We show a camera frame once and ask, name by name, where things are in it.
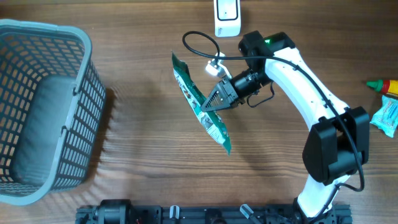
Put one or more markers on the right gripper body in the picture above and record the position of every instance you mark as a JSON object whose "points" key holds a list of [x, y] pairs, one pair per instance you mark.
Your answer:
{"points": [[247, 82]]}

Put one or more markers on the green 3M gloves packet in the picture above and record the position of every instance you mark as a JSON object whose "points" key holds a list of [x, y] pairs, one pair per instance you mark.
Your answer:
{"points": [[211, 121]]}

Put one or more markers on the sriracha chilli sauce bottle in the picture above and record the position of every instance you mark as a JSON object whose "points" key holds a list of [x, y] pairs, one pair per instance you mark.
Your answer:
{"points": [[385, 87]]}

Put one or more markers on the white teal tissue packet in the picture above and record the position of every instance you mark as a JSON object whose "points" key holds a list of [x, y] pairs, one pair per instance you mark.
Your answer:
{"points": [[386, 117]]}

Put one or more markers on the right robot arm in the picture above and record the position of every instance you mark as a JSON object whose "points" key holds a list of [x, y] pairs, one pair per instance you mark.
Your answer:
{"points": [[337, 146]]}

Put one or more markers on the white barcode scanner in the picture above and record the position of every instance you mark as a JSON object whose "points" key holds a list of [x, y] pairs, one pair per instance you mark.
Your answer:
{"points": [[227, 14]]}

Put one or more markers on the grey plastic mesh basket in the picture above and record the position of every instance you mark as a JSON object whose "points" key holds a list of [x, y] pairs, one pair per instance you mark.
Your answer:
{"points": [[52, 100]]}

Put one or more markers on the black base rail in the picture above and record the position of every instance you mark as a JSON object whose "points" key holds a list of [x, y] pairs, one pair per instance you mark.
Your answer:
{"points": [[155, 214]]}

